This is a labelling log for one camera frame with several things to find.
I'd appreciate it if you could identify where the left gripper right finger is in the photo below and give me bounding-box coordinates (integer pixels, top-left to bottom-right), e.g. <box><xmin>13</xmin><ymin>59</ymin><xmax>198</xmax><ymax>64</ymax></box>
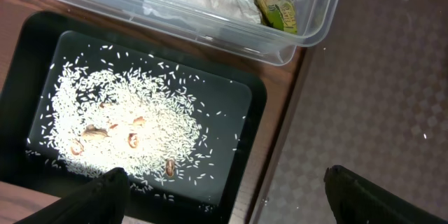
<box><xmin>323</xmin><ymin>165</ymin><xmax>447</xmax><ymax>224</ymax></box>

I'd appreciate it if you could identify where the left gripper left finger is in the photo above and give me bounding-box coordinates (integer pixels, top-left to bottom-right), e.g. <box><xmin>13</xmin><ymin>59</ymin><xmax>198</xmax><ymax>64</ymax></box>
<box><xmin>16</xmin><ymin>167</ymin><xmax>130</xmax><ymax>224</ymax></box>

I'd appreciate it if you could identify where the pile of rice scraps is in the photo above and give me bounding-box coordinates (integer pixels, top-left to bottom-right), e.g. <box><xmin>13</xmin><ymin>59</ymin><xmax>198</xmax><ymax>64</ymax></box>
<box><xmin>24</xmin><ymin>44</ymin><xmax>248</xmax><ymax>204</ymax></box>

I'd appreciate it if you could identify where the yellow green snack wrapper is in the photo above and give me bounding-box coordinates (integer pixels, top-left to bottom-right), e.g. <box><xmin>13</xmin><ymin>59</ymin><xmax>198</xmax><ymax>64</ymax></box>
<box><xmin>255</xmin><ymin>0</ymin><xmax>298</xmax><ymax>34</ymax></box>

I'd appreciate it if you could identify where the black waste tray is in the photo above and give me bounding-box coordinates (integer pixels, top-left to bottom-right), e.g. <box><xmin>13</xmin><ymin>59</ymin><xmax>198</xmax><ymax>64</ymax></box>
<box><xmin>1</xmin><ymin>11</ymin><xmax>267</xmax><ymax>223</ymax></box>

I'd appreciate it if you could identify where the brown serving tray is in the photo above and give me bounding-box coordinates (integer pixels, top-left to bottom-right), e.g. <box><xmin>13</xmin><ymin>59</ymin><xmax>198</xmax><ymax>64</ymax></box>
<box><xmin>250</xmin><ymin>0</ymin><xmax>447</xmax><ymax>223</ymax></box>

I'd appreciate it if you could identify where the clear plastic bin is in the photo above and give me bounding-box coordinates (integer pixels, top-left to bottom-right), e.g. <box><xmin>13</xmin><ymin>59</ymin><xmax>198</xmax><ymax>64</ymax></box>
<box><xmin>58</xmin><ymin>0</ymin><xmax>338</xmax><ymax>66</ymax></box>

